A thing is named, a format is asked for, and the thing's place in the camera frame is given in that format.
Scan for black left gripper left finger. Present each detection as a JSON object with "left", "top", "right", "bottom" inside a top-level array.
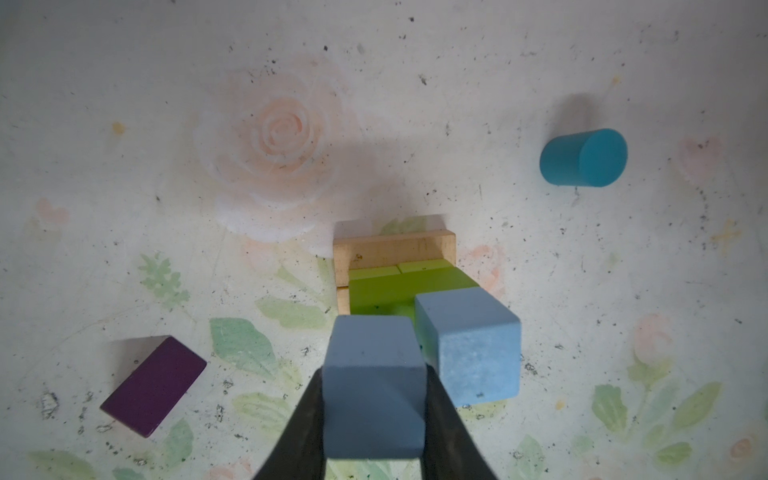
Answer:
[{"left": 253, "top": 369, "right": 327, "bottom": 480}]

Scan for natural wood plank block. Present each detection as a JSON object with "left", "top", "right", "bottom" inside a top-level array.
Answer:
[{"left": 333, "top": 229, "right": 457, "bottom": 288}]

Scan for light blue cube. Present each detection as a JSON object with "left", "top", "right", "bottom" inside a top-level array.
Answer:
[
  {"left": 322, "top": 315, "right": 427, "bottom": 460},
  {"left": 414, "top": 287, "right": 522, "bottom": 407}
]

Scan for teal cylinder block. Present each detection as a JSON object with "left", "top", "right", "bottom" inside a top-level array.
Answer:
[{"left": 539, "top": 129, "right": 628, "bottom": 187}]

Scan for purple wood block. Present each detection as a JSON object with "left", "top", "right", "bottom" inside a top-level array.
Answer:
[{"left": 100, "top": 336, "right": 208, "bottom": 438}]

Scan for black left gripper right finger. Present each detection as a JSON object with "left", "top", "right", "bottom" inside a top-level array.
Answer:
[{"left": 420, "top": 366, "right": 498, "bottom": 480}]

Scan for long green block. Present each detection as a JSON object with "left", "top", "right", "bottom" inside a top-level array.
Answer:
[{"left": 349, "top": 267, "right": 478, "bottom": 319}]

